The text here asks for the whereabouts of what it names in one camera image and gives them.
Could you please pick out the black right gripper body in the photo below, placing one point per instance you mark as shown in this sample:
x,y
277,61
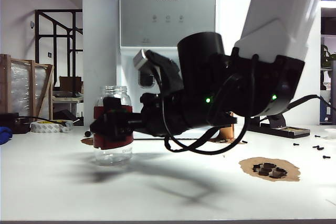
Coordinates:
x,y
162,113

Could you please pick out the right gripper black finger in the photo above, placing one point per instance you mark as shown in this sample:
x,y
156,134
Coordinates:
x,y
112,104
115,127

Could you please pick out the clear bottle with red belts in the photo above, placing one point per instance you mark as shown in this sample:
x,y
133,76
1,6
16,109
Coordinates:
x,y
113,155

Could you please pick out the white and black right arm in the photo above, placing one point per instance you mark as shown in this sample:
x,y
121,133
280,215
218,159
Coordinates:
x,y
275,11

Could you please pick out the dark grey dispenser tap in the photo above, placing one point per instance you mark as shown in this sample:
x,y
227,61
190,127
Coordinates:
x,y
147,80

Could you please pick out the white AUX water dispenser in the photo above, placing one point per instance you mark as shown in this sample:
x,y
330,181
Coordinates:
x,y
147,11

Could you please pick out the black marker pen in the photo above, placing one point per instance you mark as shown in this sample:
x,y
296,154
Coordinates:
x,y
87,134

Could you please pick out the wooden side table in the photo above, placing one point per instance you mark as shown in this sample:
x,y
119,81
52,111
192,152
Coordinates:
x,y
68,99

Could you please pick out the brown cardboard box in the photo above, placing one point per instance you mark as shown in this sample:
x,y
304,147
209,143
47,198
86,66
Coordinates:
x,y
71,85

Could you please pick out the copper orange canister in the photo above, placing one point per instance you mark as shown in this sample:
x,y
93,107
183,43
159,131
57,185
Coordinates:
x,y
227,132

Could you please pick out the white tape roll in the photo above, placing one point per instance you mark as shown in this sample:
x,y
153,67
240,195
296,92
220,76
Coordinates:
x,y
47,127

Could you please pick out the white backdrop board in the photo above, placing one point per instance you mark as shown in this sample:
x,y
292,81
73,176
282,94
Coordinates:
x,y
102,24

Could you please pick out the wooden crate with plastic wrap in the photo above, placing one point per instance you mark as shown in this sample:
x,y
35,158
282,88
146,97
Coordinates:
x,y
23,87

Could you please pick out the large brown patch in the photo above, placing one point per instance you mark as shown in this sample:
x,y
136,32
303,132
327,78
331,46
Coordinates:
x,y
246,167

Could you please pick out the black metal stair railing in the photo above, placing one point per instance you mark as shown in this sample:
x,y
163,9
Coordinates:
x,y
38,37

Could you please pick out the black box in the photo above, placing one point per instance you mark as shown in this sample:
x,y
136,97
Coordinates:
x,y
10,123

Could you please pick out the blue cloth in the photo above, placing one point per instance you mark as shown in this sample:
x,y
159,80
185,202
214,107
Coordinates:
x,y
4,136

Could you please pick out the black soldering iron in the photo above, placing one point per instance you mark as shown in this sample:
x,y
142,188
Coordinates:
x,y
307,99

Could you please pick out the blue box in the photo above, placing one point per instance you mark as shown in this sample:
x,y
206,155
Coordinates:
x,y
328,116

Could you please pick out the white dish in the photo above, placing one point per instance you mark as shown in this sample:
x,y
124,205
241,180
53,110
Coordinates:
x,y
331,134

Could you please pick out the green potted plant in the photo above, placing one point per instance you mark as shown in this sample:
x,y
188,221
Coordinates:
x,y
326,56

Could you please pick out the ceiling light strip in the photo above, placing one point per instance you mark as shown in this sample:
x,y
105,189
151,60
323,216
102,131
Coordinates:
x,y
328,3

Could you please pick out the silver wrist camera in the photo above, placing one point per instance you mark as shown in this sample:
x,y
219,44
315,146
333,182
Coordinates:
x,y
141,58

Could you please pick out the grey post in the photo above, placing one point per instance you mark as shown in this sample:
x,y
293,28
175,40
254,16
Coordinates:
x,y
333,85

